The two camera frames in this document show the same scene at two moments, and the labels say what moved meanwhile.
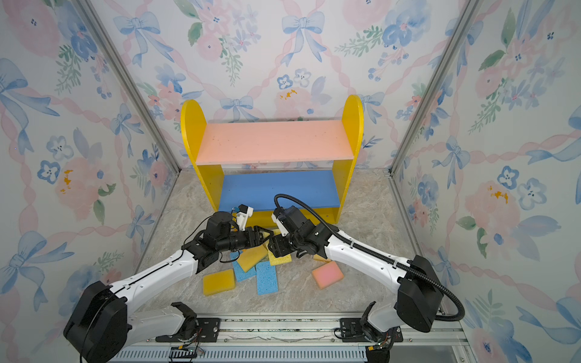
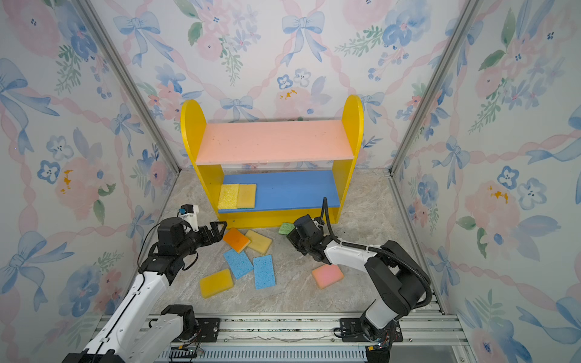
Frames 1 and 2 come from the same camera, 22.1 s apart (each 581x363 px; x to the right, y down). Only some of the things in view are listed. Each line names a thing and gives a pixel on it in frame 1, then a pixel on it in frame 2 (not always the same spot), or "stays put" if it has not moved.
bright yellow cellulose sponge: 275,261 to 228,197
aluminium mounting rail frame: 315,339 stays put
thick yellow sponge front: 219,282 stays put
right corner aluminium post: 470,10 stays put
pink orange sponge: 327,274 stays put
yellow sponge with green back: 249,257 to 247,196
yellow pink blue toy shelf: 266,165 stays put
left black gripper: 257,240 to 216,235
